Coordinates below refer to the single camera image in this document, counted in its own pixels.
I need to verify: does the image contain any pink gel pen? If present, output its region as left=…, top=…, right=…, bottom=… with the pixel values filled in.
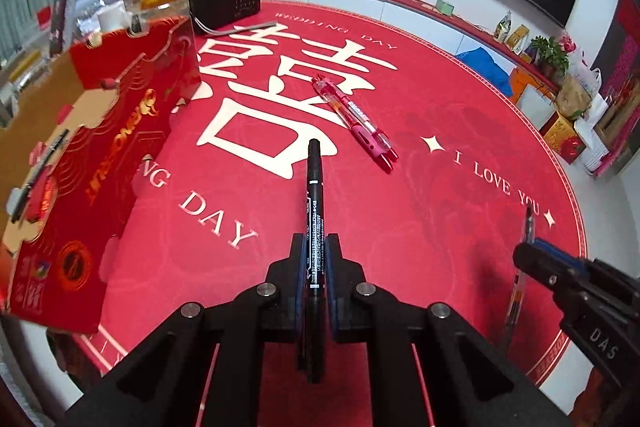
left=319, top=76, right=400, bottom=163

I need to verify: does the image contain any red gel pen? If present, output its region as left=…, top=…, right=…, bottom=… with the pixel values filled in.
left=310, top=74, right=396, bottom=174

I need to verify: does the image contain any white cup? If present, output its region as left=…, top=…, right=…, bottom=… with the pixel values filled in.
left=96, top=0, right=131, bottom=34

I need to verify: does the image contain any black radio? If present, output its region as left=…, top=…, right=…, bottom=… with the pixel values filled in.
left=189, top=0, right=262, bottom=34

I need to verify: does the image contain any black marker pen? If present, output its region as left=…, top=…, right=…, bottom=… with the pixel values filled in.
left=302, top=139, right=326, bottom=384
left=6, top=129, right=70, bottom=223

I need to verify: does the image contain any gold lid jar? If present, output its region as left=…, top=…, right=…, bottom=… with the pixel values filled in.
left=139, top=0, right=190, bottom=18

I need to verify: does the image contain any red cardboard fruit box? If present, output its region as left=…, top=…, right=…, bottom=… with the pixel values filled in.
left=1, top=16, right=200, bottom=334

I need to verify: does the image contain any grey clear gel pen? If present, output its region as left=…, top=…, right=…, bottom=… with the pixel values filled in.
left=499, top=202, right=535, bottom=355

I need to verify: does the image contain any blue bag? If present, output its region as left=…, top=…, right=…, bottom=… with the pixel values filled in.
left=456, top=48, right=513, bottom=98

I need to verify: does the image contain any round red wedding rug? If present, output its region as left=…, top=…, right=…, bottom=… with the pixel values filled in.
left=75, top=1, right=587, bottom=373

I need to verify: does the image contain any tall dark red box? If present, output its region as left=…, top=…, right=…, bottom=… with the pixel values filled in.
left=49, top=0, right=73, bottom=57

